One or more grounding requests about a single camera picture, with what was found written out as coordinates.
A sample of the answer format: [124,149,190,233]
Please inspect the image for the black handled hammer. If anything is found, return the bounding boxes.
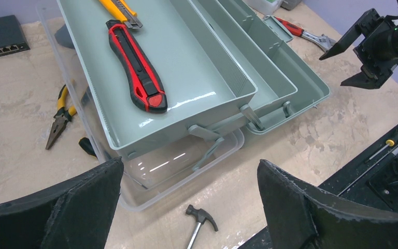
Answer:
[186,204,219,249]

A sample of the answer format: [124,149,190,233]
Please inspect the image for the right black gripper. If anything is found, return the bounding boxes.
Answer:
[319,8,398,90]

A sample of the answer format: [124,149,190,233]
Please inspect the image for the small black flat box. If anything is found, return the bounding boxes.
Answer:
[54,24,75,49]

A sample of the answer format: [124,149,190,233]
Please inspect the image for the yellow black tool on base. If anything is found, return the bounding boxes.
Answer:
[363,122,398,164]

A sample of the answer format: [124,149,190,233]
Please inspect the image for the red black utility knife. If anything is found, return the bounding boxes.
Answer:
[106,20,168,114]

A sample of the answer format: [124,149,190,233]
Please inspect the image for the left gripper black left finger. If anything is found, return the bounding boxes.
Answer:
[0,157,124,248]

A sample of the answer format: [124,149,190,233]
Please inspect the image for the black network switch box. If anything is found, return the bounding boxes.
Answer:
[0,15,30,57]

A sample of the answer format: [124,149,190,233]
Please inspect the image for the yellow handled pliers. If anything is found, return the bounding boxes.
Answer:
[99,0,143,29]

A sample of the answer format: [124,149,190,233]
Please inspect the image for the black handled screwdriver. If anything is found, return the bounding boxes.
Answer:
[78,137,97,158]

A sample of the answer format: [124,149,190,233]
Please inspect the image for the yellow black needle pliers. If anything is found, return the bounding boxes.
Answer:
[45,85,77,150]

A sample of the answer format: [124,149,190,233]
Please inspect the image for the red adjustable wrench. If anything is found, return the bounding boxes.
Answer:
[275,17,336,52]

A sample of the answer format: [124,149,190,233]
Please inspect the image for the green white screw box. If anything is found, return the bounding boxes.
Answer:
[245,0,283,16]

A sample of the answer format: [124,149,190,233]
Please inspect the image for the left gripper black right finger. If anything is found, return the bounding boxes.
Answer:
[257,159,398,248]

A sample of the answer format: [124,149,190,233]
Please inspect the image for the grey plastic case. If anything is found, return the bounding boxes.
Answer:
[280,0,302,11]

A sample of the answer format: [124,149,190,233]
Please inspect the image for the translucent green tool box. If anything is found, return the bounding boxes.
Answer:
[36,1,330,212]

